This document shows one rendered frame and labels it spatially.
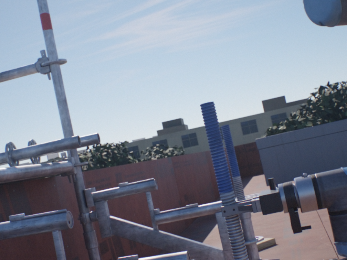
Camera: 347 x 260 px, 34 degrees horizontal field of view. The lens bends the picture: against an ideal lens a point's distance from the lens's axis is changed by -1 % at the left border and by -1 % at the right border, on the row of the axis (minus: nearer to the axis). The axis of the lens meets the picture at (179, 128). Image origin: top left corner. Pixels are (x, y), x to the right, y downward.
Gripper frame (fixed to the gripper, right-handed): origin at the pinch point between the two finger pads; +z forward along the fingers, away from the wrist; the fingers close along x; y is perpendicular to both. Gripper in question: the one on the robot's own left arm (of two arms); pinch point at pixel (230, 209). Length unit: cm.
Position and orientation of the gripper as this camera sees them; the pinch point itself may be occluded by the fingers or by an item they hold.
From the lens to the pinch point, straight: 148.1
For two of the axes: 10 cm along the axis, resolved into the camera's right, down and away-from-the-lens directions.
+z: -9.6, 2.2, 1.7
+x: -1.8, -0.2, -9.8
